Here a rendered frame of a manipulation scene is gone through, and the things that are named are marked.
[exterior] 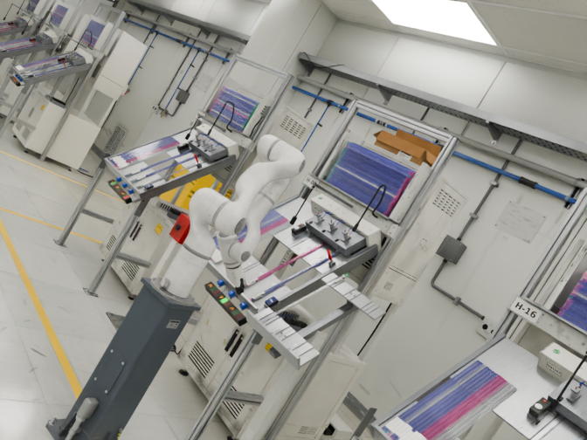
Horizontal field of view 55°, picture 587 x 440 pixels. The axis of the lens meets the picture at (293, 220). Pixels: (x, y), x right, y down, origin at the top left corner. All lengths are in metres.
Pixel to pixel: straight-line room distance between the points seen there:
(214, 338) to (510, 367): 1.61
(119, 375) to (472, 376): 1.33
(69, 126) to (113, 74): 0.77
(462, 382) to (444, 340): 1.98
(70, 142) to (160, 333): 4.96
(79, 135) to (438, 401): 5.58
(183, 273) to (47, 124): 4.87
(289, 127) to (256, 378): 1.91
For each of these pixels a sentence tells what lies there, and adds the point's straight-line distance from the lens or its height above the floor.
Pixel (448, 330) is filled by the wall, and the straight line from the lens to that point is 4.22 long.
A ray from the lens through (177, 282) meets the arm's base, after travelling 2.16.
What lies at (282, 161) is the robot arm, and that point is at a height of 1.35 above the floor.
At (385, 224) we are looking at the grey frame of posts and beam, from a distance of 2.85.
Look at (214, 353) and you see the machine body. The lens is 3.19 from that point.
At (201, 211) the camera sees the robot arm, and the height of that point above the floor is 1.03.
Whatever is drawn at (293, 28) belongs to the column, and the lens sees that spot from 6.03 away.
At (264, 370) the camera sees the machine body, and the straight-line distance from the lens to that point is 2.90.
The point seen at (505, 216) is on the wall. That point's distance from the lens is 4.27.
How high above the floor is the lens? 1.34
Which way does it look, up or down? 4 degrees down
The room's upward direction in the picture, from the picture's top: 31 degrees clockwise
